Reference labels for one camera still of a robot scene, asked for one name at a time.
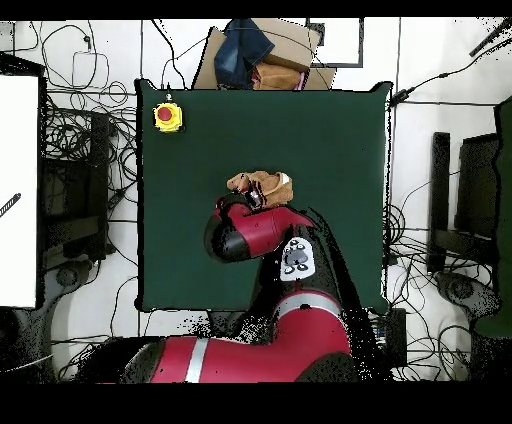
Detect brown cardboard box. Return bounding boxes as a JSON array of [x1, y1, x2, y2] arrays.
[[191, 17, 338, 91]]

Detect grey stand foot black knob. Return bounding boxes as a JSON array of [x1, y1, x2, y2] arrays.
[[41, 259, 95, 321], [435, 271, 501, 321]]

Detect black metal stand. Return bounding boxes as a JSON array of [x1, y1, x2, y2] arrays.
[[426, 131, 501, 275], [39, 111, 111, 269]]

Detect black tripod rod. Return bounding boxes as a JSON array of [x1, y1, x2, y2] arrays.
[[469, 17, 512, 57]]

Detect blue denim jeans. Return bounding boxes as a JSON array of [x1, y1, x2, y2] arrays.
[[213, 18, 276, 89]]

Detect black power strip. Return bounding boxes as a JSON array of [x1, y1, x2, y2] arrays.
[[383, 307, 408, 369]]

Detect tan terry towel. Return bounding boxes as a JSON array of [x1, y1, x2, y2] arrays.
[[226, 170, 294, 210]]

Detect brown folded towel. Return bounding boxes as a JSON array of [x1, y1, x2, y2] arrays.
[[252, 61, 307, 91]]

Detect green covered side table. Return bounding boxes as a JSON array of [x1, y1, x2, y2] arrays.
[[473, 95, 512, 339]]

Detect black cable tangle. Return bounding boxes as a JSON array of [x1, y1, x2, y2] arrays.
[[381, 199, 497, 381], [39, 21, 139, 273]]

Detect black square floor frame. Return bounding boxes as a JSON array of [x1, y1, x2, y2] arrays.
[[305, 17, 365, 68]]

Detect white board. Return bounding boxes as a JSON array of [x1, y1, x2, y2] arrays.
[[0, 73, 41, 309]]

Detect striped black rod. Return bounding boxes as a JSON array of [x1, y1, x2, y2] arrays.
[[0, 192, 22, 219]]

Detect yellow emergency stop button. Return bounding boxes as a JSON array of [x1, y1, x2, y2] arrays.
[[152, 101, 185, 134]]

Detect dark green table cloth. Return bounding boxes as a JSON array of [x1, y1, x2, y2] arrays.
[[134, 78, 394, 314]]

